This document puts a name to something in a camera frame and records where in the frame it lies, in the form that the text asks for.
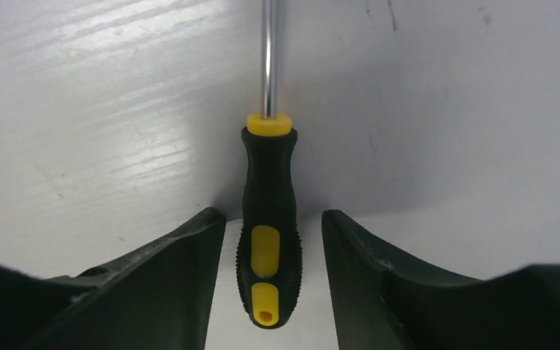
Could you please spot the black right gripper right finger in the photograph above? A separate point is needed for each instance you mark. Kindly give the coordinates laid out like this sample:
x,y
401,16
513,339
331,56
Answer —
x,y
385,298

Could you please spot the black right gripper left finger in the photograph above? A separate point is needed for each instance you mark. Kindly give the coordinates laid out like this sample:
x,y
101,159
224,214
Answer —
x,y
156,297

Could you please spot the black and yellow screwdriver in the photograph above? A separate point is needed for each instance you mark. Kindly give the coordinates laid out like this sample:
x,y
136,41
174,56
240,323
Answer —
x,y
269,255

